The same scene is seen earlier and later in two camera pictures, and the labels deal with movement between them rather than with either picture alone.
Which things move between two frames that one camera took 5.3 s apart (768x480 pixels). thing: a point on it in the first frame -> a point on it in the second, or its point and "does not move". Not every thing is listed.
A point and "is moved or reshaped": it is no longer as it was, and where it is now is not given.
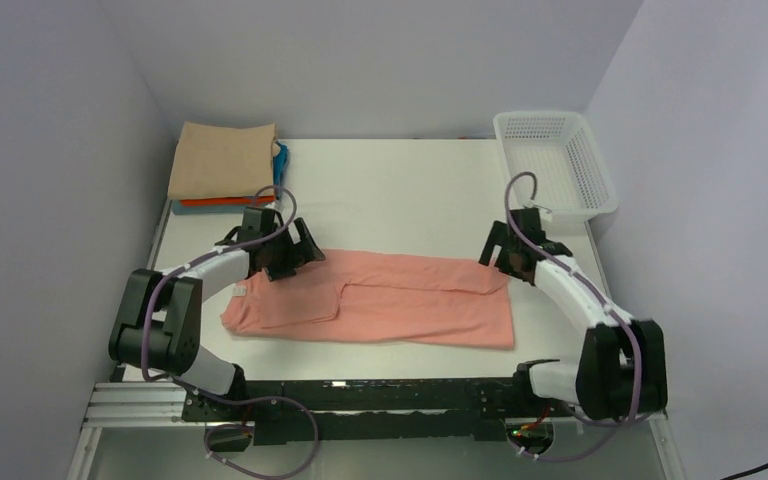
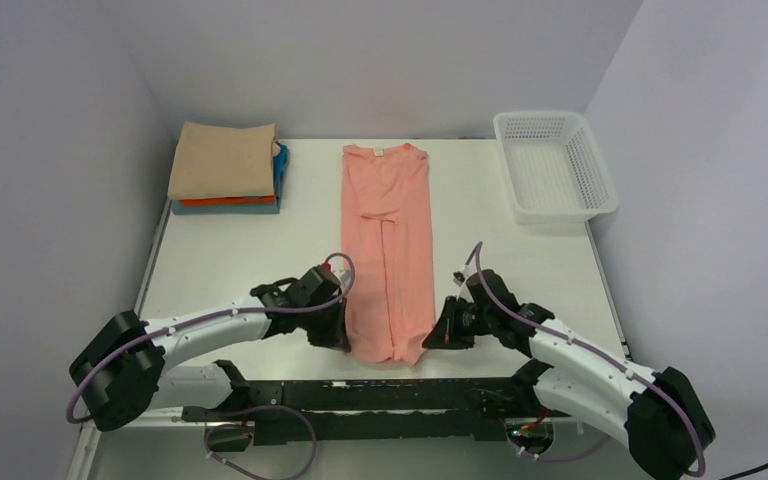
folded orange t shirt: x=226 y=201 does not move
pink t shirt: x=363 y=295 is moved or reshaped
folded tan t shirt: x=213 y=161 does not move
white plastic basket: x=555 y=159 does not move
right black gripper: x=500 y=236 -> x=446 y=334
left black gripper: x=299 y=254 -> x=336 y=337
